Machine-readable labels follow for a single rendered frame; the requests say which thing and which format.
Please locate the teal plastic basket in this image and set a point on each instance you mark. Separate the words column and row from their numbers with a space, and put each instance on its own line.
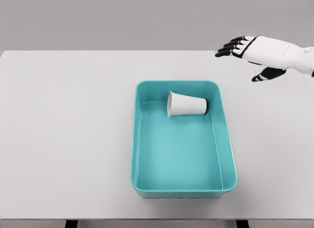
column 182, row 149

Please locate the white paper cup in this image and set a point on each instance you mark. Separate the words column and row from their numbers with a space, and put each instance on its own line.
column 187, row 104

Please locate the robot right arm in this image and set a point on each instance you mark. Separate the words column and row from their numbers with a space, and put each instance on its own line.
column 305, row 59

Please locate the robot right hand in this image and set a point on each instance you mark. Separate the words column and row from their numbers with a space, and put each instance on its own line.
column 265, row 51

